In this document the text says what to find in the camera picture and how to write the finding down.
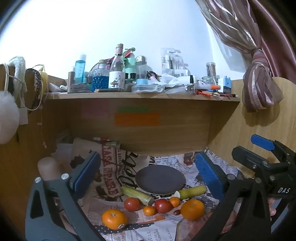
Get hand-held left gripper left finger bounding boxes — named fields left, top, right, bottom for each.
left=25, top=151, right=102, bottom=241

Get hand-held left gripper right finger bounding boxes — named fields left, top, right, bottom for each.
left=192, top=152, right=273, bottom=241

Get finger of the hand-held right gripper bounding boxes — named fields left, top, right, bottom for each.
left=251, top=134, right=296, bottom=163
left=232, top=146, right=281, bottom=173

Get yellow green sugarcane piece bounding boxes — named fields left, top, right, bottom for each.
left=174, top=185, right=207, bottom=200

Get dark brown plate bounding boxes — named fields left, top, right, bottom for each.
left=135, top=165, right=186, bottom=195

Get red tomato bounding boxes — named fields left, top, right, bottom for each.
left=124, top=197, right=140, bottom=212
left=154, top=198, right=173, bottom=214

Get large orange with sticker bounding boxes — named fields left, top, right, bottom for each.
left=102, top=209, right=128, bottom=230

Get pale green sugarcane piece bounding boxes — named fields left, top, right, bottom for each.
left=121, top=185, right=155, bottom=206

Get person's right hand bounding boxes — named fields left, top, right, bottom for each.
left=268, top=198, right=277, bottom=216

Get beige printed cloth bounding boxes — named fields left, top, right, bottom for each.
left=70, top=138, right=153, bottom=205

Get white plastic bag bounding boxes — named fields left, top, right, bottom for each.
left=50, top=142, right=75, bottom=164

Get beige cylinder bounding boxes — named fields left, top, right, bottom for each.
left=37, top=157, right=62, bottom=181

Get wooden shelf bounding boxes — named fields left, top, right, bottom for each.
left=43, top=91, right=241, bottom=158

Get pink striped curtain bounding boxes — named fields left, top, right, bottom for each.
left=195, top=0, right=296, bottom=113

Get blue pencil sharpener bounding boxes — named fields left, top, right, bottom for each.
left=218, top=76, right=233, bottom=94

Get orange sticky note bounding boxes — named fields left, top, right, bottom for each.
left=115, top=112, right=161, bottom=126

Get white marker orange cap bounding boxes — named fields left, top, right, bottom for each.
left=196, top=83, right=221, bottom=91

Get newspaper print tablecloth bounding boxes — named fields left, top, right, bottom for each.
left=88, top=148, right=241, bottom=241

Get green sticky note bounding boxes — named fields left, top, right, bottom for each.
left=119, top=106, right=150, bottom=113

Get small empty glass jar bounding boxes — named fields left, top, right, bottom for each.
left=202, top=76, right=218, bottom=87

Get glass jar brown contents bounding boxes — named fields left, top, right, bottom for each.
left=206, top=62, right=217, bottom=78

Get glass jar with blue beads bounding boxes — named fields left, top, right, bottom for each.
left=92, top=60, right=110, bottom=91

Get white fluffy pompom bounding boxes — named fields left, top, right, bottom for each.
left=0, top=90, right=20, bottom=144

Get black patterned headband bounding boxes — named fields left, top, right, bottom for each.
left=25, top=68, right=45, bottom=112

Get blue liquid bottle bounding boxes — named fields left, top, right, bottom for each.
left=75, top=54, right=87, bottom=84

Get white crumpled plastic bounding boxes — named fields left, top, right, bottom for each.
left=159, top=74, right=192, bottom=87

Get clear plastic box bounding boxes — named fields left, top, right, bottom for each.
left=131, top=84, right=166, bottom=93

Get clear glass bottle pink cap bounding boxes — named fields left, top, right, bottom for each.
left=109, top=44, right=126, bottom=89

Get clear bottle silver cap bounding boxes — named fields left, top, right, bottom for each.
left=135, top=56, right=148, bottom=80

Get green pump bottle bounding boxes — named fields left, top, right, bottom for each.
left=123, top=47, right=137, bottom=80

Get clear blister package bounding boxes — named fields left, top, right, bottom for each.
left=161, top=47, right=186, bottom=77

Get white fuzzy headband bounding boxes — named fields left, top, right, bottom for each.
left=8, top=56, right=28, bottom=96

